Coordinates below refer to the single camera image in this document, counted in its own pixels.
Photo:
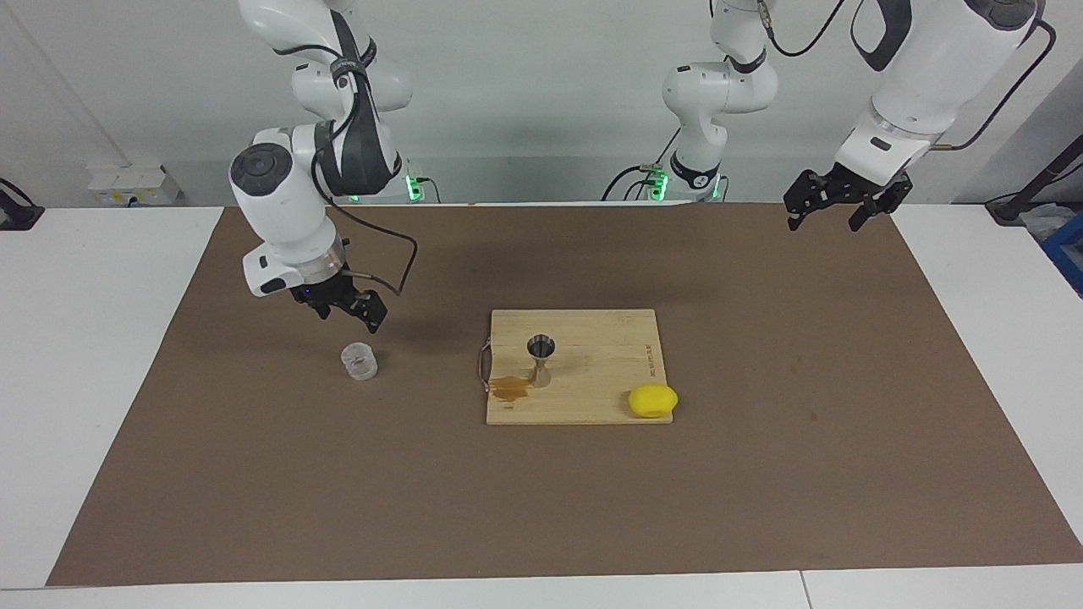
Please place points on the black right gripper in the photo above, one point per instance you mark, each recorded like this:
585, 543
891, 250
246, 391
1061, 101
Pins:
334, 294

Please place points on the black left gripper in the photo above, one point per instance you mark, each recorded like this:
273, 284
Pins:
863, 182

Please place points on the clear plastic cup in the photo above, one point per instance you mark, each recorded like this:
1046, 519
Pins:
360, 362

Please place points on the steel jigger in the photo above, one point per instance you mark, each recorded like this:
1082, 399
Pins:
541, 372

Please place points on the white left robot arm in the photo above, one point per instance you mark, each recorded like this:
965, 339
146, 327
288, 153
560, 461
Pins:
922, 68

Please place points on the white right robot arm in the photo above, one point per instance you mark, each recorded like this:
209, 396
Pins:
279, 211

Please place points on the brown table mat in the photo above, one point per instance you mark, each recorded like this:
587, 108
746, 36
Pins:
338, 474

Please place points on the black stand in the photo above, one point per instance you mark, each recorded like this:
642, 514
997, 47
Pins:
1041, 182

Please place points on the clear plastic bag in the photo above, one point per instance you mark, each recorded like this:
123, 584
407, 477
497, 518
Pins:
1045, 222

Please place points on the blue crate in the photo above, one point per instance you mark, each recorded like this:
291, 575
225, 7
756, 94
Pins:
1068, 254

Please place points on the white power strip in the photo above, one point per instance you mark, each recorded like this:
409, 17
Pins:
135, 182

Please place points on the bamboo cutting board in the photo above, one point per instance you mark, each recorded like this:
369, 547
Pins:
609, 364

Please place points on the yellow lemon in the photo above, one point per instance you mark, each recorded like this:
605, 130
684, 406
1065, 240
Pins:
651, 401

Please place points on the black clamp mount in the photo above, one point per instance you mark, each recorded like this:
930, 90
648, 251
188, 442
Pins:
17, 216

